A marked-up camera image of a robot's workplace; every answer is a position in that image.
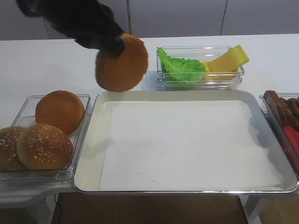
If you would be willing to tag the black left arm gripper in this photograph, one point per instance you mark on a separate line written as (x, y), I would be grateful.
(90, 23)

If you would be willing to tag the front sesame bun top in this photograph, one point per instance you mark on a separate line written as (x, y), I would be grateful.
(44, 147)

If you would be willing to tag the clear patty and tomato container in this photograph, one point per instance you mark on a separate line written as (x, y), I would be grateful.
(278, 130)

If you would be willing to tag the left sesame bun top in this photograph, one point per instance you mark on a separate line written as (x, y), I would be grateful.
(9, 160)

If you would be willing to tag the flat yellow cheese slice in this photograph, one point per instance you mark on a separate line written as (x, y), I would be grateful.
(221, 77)

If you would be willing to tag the green lettuce leaf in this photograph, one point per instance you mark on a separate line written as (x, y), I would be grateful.
(181, 69)

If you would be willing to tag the sesame bun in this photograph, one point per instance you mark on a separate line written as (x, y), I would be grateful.
(44, 147)
(9, 160)

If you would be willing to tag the silver metal tray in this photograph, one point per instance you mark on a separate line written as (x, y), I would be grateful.
(88, 174)

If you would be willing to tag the brown burger patty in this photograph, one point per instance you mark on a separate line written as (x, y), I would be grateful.
(280, 110)
(293, 106)

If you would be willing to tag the clear bun container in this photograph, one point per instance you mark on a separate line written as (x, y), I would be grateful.
(26, 118)

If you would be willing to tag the plain bottom bun half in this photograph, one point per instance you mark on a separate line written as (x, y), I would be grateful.
(122, 73)

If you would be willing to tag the white table leg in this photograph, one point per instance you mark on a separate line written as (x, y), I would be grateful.
(253, 205)
(46, 209)

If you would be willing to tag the clear lettuce and cheese container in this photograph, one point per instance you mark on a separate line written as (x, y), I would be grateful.
(201, 53)

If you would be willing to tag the back brown burger patty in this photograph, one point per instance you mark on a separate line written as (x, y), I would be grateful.
(280, 110)

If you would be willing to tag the upright yellow cheese slice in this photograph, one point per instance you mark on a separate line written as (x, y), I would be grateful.
(228, 62)

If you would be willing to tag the back red tomato slice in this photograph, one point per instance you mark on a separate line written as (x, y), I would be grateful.
(293, 138)

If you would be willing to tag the plain bun in container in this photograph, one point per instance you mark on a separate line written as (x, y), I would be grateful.
(61, 109)

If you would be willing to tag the left white table leg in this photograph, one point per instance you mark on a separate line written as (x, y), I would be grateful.
(46, 209)

